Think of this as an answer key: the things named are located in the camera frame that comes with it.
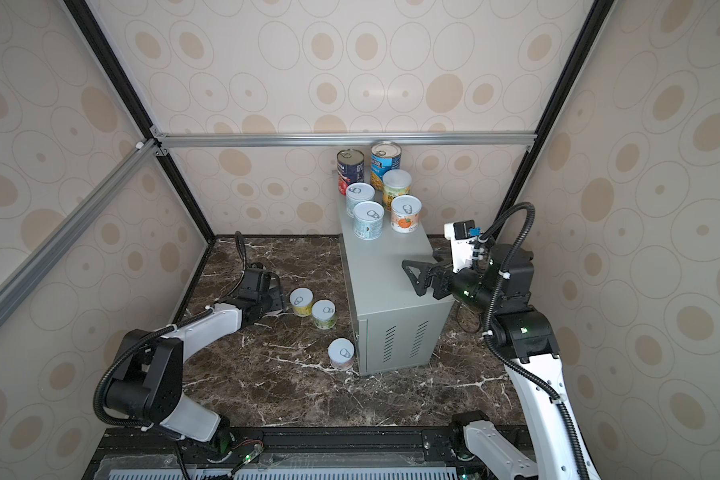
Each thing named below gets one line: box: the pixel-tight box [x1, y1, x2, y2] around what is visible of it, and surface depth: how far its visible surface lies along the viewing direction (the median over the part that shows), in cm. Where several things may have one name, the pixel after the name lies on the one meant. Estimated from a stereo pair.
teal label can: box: [345, 182, 375, 218], surface depth 77 cm
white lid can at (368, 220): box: [353, 200, 385, 241], surface depth 72 cm
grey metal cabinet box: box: [333, 170, 455, 376], surface depth 71 cm
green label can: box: [312, 299, 337, 330], surface depth 94 cm
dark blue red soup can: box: [336, 148, 365, 196], surface depth 79 cm
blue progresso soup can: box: [370, 141, 403, 192], surface depth 81 cm
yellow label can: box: [382, 168, 412, 211], surface depth 76 cm
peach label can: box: [391, 194, 423, 234], surface depth 73 cm
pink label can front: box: [327, 337, 356, 371], surface depth 85 cm
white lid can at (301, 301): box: [289, 287, 314, 318], surface depth 97 cm
